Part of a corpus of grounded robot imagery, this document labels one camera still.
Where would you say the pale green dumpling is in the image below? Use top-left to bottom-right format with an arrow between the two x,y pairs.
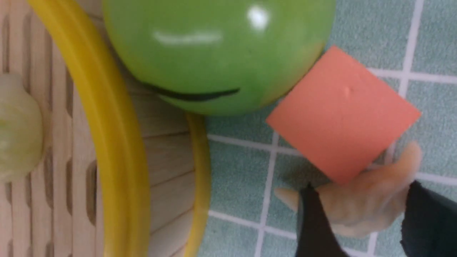
0,73 -> 44,183

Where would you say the orange foam cube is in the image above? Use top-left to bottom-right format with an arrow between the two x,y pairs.
266,46 -> 421,184

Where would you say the bamboo steamer tray yellow rim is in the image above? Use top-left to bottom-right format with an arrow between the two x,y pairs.
0,0 -> 212,257

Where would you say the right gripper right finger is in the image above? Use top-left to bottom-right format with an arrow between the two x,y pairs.
400,181 -> 457,257

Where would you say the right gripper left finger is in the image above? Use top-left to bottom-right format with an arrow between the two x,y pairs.
295,184 -> 349,257

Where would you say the white dumpling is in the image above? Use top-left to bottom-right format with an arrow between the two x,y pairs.
274,141 -> 423,238

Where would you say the green toy apple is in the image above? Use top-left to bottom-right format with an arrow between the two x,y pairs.
102,0 -> 337,115

